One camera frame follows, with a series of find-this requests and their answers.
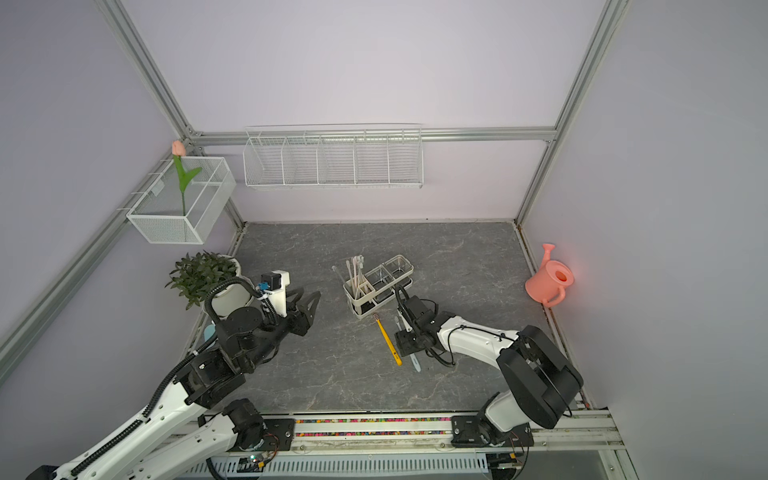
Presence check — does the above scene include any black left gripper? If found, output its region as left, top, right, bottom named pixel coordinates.
left=243, top=286, right=321, bottom=370

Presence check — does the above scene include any teal thin toothbrush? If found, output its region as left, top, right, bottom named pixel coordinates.
left=396, top=316, right=421, bottom=373

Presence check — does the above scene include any white toothbrush holder caddy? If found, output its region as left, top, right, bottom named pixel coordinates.
left=338, top=255, right=415, bottom=319

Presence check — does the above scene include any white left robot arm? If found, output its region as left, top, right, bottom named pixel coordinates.
left=29, top=286, right=321, bottom=479

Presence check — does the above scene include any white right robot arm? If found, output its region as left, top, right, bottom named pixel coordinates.
left=395, top=296, right=584, bottom=448

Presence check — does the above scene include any yellow toothbrush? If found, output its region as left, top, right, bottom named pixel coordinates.
left=373, top=313, right=403, bottom=366

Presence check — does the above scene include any teal garden trowel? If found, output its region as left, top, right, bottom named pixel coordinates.
left=203, top=324, right=215, bottom=341

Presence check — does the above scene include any potted green plant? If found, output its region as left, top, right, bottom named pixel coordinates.
left=165, top=251, right=253, bottom=319

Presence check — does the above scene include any pink watering can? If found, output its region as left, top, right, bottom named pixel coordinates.
left=525, top=243, right=575, bottom=308

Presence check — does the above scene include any white mesh basket small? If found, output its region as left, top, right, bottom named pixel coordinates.
left=126, top=156, right=236, bottom=245

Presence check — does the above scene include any pink artificial tulip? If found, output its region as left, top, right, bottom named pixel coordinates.
left=171, top=140, right=202, bottom=216

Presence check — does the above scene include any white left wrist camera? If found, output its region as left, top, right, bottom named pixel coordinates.
left=258, top=270, right=290, bottom=317

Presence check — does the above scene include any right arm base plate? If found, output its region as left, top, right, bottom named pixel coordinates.
left=451, top=414, right=534, bottom=448

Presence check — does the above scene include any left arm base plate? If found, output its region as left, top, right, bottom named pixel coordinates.
left=229, top=417, right=296, bottom=453

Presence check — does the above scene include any white vented cable duct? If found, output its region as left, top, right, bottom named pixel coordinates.
left=212, top=452, right=490, bottom=479

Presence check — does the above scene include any white wire basket long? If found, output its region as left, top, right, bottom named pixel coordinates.
left=243, top=123, right=424, bottom=189

